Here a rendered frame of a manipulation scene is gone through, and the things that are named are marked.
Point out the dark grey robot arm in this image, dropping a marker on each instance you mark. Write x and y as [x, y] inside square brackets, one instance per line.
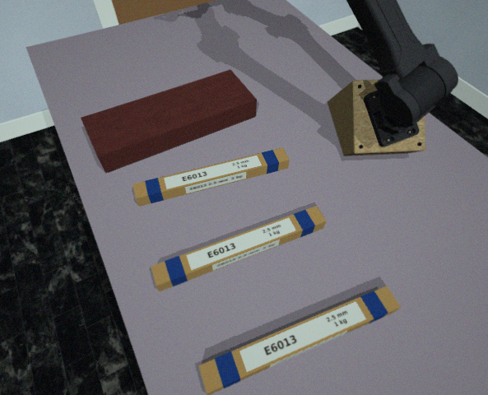
[403, 98]

